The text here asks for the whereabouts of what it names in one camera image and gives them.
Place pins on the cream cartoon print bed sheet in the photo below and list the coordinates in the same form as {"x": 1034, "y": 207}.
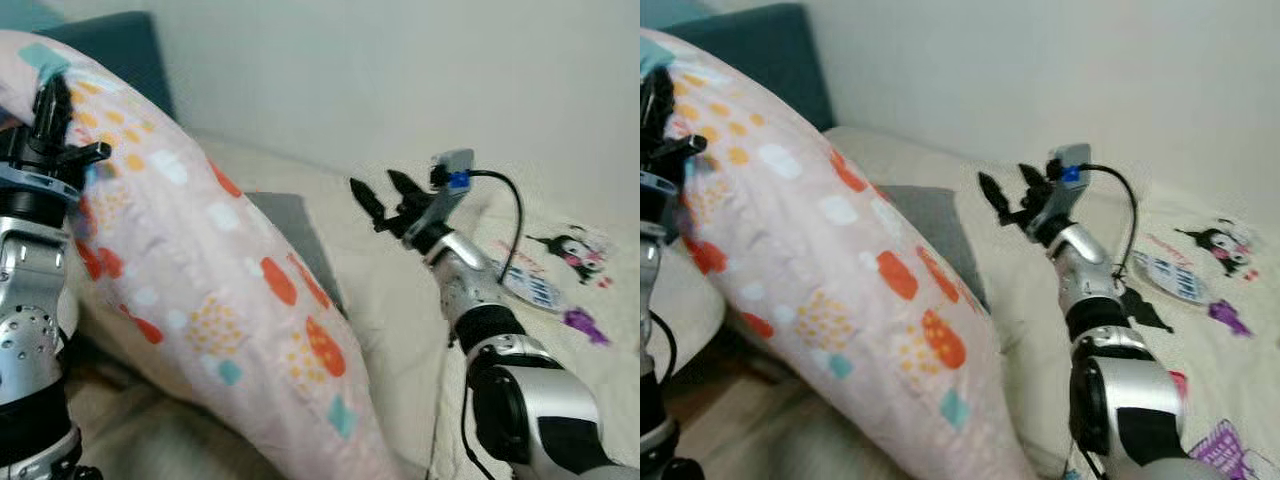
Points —
{"x": 400, "y": 300}
{"x": 1030, "y": 300}

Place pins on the light teal cushion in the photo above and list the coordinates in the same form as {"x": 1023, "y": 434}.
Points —
{"x": 655, "y": 10}
{"x": 25, "y": 12}

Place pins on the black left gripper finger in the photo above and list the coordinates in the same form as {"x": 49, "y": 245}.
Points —
{"x": 658, "y": 105}
{"x": 52, "y": 108}

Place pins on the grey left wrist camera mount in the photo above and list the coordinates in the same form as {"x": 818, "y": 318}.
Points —
{"x": 35, "y": 181}
{"x": 655, "y": 186}

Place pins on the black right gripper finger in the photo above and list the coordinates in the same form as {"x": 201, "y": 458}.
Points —
{"x": 368, "y": 202}
{"x": 407, "y": 188}
{"x": 1034, "y": 182}
{"x": 993, "y": 196}

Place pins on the dark teal headboard cushion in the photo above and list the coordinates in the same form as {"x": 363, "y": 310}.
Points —
{"x": 770, "y": 55}
{"x": 115, "y": 55}

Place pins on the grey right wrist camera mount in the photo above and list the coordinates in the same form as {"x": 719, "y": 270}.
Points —
{"x": 1068, "y": 185}
{"x": 452, "y": 190}

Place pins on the pink patterned pillow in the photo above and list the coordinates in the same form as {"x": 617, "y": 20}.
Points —
{"x": 210, "y": 270}
{"x": 850, "y": 270}

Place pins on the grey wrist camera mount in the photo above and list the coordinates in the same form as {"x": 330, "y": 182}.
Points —
{"x": 655, "y": 186}
{"x": 452, "y": 190}
{"x": 35, "y": 181}
{"x": 1068, "y": 185}

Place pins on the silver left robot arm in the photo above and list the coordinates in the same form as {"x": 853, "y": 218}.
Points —
{"x": 25, "y": 330}
{"x": 650, "y": 300}

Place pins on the grey pillow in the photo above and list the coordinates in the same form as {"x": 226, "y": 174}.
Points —
{"x": 295, "y": 235}

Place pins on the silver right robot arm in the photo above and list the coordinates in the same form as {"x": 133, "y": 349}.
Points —
{"x": 1120, "y": 390}
{"x": 520, "y": 390}

